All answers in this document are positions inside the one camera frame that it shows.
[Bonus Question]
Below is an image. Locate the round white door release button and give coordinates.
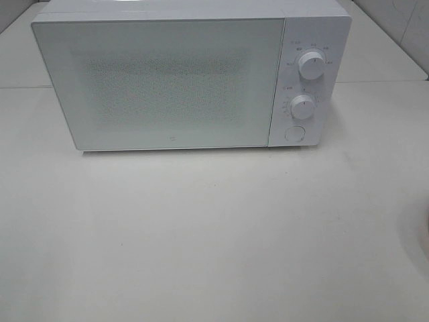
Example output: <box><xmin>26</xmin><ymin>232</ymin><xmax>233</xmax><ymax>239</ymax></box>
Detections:
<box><xmin>285</xmin><ymin>126</ymin><xmax>306</xmax><ymax>143</ymax></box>

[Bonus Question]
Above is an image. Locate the pink round plate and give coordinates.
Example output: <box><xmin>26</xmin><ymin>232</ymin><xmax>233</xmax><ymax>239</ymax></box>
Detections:
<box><xmin>423</xmin><ymin>202</ymin><xmax>429</xmax><ymax>235</ymax></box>

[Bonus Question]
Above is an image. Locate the white microwave door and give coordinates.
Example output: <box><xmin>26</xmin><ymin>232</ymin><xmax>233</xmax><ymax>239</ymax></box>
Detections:
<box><xmin>32</xmin><ymin>19</ymin><xmax>284</xmax><ymax>151</ymax></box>

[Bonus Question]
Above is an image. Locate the upper white microwave knob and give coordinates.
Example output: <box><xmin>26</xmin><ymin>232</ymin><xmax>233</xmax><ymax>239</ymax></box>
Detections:
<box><xmin>298</xmin><ymin>48</ymin><xmax>326</xmax><ymax>81</ymax></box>

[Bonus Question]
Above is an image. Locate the lower white microwave knob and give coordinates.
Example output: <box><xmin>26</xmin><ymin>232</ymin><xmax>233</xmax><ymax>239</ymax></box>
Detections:
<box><xmin>290</xmin><ymin>95</ymin><xmax>316</xmax><ymax>120</ymax></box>

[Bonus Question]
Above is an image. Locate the white microwave knob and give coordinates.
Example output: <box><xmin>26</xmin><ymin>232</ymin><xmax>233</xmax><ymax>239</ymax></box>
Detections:
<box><xmin>298</xmin><ymin>48</ymin><xmax>326</xmax><ymax>81</ymax></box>
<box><xmin>290</xmin><ymin>95</ymin><xmax>316</xmax><ymax>120</ymax></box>

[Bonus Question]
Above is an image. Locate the white microwave oven body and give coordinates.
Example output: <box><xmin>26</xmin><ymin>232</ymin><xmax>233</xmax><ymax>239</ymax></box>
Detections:
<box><xmin>31</xmin><ymin>1</ymin><xmax>352</xmax><ymax>148</ymax></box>

